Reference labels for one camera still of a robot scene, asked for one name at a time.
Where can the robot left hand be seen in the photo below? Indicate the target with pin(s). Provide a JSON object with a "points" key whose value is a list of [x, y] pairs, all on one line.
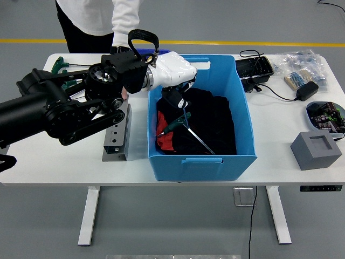
{"points": [[172, 70]]}

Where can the person's left hand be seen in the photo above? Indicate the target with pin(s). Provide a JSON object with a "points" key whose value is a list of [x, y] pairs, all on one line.
{"points": [[124, 95]]}

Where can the grey metal tool stand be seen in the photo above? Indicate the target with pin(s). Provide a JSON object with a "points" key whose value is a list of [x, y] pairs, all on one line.
{"points": [[116, 151]]}

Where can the large blue plastic box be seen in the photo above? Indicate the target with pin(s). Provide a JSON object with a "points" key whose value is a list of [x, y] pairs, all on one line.
{"points": [[205, 170]]}

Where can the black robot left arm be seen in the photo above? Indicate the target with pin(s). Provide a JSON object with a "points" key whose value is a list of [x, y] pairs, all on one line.
{"points": [[54, 108]]}

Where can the person's left forearm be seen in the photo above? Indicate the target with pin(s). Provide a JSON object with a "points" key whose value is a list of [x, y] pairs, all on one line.
{"points": [[124, 24]]}

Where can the small blue plastic bin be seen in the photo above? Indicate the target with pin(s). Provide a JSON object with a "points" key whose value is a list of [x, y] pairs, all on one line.
{"points": [[164, 51]]}

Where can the red cloth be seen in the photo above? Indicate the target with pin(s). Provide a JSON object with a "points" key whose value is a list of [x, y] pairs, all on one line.
{"points": [[165, 140]]}

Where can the black cloth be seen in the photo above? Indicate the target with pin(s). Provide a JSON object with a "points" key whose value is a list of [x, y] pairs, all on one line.
{"points": [[215, 121]]}

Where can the black plug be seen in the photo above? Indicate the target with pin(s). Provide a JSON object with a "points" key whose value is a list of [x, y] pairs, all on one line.
{"points": [[252, 85]]}

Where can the black plastic tray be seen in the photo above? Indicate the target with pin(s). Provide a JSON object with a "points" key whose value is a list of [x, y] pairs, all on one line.
{"points": [[254, 67]]}

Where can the person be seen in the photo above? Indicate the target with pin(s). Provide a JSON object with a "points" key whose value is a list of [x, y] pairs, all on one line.
{"points": [[89, 16]]}

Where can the white table leg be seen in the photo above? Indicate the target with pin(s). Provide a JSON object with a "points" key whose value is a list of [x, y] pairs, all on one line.
{"points": [[279, 215], [87, 215]]}

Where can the resistor tape bundle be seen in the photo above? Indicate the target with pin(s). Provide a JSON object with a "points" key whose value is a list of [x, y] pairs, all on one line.
{"points": [[297, 78]]}

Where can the clear plastic parts bag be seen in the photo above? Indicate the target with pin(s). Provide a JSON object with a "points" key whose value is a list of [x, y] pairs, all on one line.
{"points": [[302, 60]]}

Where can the black power adapter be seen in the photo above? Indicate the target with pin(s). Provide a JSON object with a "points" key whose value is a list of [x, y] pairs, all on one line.
{"points": [[307, 91]]}

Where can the metal floor plate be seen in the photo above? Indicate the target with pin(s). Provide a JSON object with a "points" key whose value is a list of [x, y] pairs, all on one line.
{"points": [[244, 197]]}

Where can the light blue plate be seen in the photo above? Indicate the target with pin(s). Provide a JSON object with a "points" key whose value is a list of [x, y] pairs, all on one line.
{"points": [[310, 118]]}

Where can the circuit board parts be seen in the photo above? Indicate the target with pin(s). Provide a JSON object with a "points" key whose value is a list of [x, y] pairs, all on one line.
{"points": [[327, 118]]}

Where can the grey foam cube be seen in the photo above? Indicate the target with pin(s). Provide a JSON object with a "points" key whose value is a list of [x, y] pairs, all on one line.
{"points": [[314, 151]]}

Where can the black table control panel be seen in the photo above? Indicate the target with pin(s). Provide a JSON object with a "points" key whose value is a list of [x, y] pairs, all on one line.
{"points": [[320, 188]]}

